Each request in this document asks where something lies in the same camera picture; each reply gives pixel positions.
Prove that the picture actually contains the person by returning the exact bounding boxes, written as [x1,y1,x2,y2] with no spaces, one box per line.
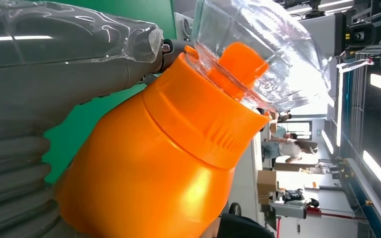
[272,126,298,141]
[262,137,319,164]

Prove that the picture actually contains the orange bottle with clear cap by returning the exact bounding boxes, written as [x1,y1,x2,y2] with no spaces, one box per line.
[55,0,332,238]

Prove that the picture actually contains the brown cardboard box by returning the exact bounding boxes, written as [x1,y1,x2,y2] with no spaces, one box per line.
[256,170,278,205]

